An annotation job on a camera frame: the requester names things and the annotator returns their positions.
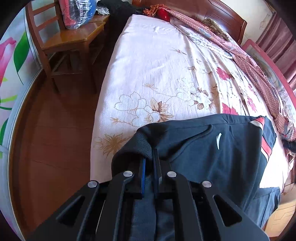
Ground floral wardrobe sliding door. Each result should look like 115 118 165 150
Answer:
1 9 42 240

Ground wooden chair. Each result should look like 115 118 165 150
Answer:
25 1 109 93

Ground dusky pink curtain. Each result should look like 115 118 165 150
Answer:
256 13 296 91

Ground plastic bag with clothes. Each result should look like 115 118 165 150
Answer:
59 0 96 30

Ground wooden headboard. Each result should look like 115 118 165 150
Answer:
132 0 247 44

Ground dark navy sport pants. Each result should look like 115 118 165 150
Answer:
111 114 280 240

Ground black clothes pile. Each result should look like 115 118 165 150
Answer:
97 0 144 30

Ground pink bed guard rail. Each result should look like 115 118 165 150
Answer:
242 39 295 106

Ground red pillow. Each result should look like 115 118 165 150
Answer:
156 9 170 22

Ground bed with floral sheet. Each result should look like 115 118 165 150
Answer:
89 14 295 193

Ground red patterned quilt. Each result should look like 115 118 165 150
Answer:
144 4 295 142

